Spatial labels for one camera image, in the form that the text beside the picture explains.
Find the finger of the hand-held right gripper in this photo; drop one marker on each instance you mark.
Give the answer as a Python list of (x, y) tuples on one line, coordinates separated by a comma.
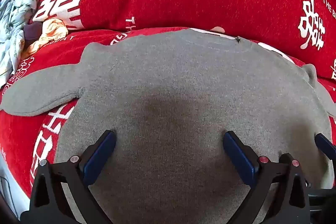
[(326, 146)]

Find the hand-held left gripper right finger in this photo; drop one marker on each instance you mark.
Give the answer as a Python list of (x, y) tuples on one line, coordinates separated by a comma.
[(237, 153)]

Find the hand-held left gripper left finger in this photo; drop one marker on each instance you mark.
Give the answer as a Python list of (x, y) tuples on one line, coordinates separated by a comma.
[(101, 153)]

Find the grey knit sweater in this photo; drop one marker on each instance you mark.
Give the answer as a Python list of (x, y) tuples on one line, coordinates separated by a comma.
[(170, 82)]

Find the red printed blanket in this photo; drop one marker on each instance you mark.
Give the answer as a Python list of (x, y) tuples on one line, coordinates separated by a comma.
[(39, 61)]

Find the orange crumpled cloth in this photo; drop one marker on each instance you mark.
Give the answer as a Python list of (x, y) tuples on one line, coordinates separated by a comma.
[(48, 32)]

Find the dark purple cloth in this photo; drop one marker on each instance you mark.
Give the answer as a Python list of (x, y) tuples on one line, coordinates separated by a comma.
[(32, 31)]

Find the pale patterned crumpled cloth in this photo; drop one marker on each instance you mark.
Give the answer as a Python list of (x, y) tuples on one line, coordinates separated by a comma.
[(13, 29)]

